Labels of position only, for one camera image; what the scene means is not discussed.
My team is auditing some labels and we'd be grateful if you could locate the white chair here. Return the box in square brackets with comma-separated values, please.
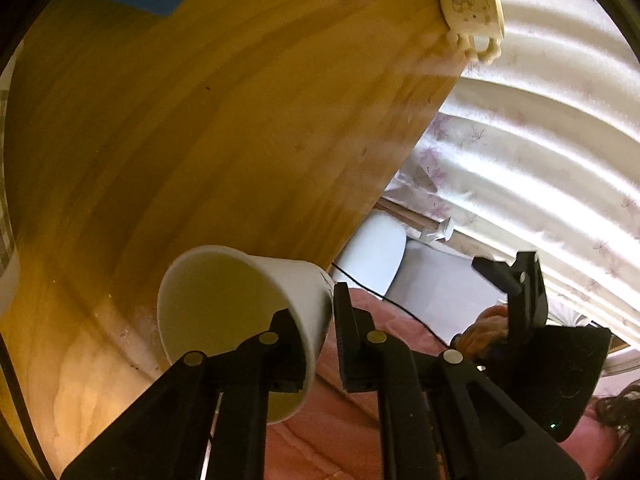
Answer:
[332, 210, 407, 299]

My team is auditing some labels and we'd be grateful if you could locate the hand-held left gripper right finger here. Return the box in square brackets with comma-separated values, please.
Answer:
[333, 282, 586, 480]

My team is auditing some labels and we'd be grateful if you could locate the person's right hand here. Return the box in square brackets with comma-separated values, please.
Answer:
[456, 304, 512, 362]

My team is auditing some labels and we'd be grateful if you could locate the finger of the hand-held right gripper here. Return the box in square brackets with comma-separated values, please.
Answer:
[472, 250, 548, 332]

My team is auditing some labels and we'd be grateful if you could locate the white floral curtain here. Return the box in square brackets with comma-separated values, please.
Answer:
[380, 0, 640, 378]

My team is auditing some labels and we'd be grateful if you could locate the cream printed mug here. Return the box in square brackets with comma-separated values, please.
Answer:
[438, 0, 505, 64]

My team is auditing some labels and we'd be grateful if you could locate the black cable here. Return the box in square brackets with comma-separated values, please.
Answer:
[330, 262, 452, 347]

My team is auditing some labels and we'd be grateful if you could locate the pink blanket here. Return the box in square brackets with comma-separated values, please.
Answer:
[264, 287, 640, 480]

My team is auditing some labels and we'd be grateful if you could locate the light grey cushion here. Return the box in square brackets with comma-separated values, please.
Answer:
[385, 241, 509, 322]

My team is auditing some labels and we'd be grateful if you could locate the white paper cup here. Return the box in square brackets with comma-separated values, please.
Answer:
[156, 245, 335, 425]

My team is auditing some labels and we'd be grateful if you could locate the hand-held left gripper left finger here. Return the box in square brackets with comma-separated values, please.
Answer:
[60, 308, 307, 480]

